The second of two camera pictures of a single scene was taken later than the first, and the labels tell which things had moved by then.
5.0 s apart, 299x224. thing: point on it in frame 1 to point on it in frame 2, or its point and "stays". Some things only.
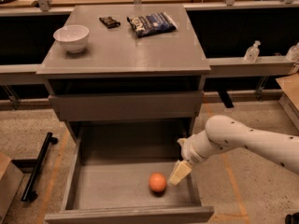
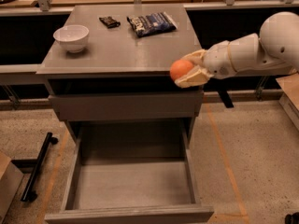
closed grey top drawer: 130,105 stays
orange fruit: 157,181 to 179,67
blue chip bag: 151,23 stays
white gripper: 188,151 to 218,61
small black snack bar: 109,22 stays
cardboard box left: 10,179 stays
